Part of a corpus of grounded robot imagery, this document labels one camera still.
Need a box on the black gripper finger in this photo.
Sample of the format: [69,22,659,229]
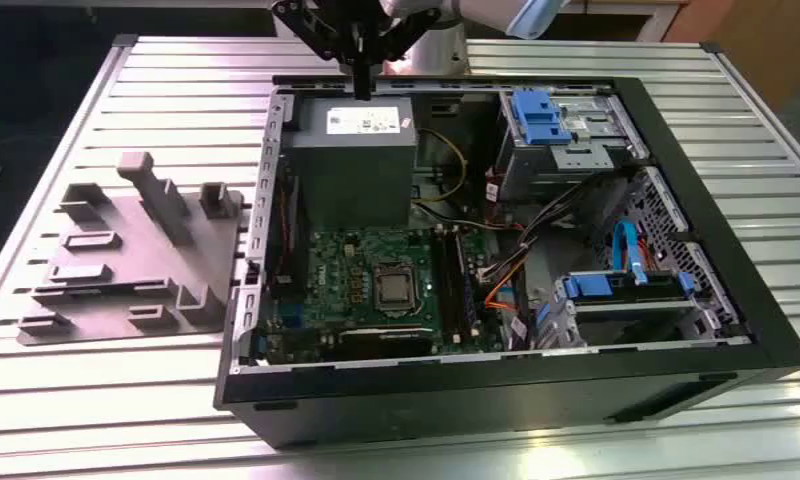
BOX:
[270,0,365,101]
[362,4,441,101]

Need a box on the black RAM slot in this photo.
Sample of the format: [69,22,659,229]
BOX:
[432,227,452,344]

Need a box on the blue plastic drive latch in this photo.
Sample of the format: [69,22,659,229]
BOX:
[513,89,570,147]

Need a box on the grey power supply unit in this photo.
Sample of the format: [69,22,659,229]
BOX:
[282,97,420,231]

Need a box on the grey metal drive cage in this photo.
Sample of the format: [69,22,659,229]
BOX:
[496,91,647,201]

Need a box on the green motherboard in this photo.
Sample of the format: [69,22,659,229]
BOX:
[262,224,508,359]

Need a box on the grey parts rack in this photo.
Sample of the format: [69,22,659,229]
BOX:
[15,151,252,347]

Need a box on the black CPU socket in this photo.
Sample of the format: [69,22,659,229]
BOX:
[369,259,420,315]

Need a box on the silver CPU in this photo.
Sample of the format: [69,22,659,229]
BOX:
[377,273,412,306]

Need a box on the wooden cabinet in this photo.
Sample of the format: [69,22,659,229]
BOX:
[663,0,800,109]

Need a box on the hard disk in blue carrier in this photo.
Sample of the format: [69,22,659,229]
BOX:
[558,269,699,307]

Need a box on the black graphics card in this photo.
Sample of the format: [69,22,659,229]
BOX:
[322,324,436,361]

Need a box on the black open PC case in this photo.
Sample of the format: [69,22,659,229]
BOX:
[213,74,800,450]

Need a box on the yellow wire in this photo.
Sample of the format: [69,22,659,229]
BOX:
[413,128,469,204]

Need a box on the black cable bundle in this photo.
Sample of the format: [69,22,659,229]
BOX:
[516,169,635,251]

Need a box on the thin red wire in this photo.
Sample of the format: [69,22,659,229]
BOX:
[273,164,302,281]

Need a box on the orange wire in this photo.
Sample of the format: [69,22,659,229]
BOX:
[482,279,529,315]

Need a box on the blue flat wire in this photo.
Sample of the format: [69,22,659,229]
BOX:
[610,219,649,286]

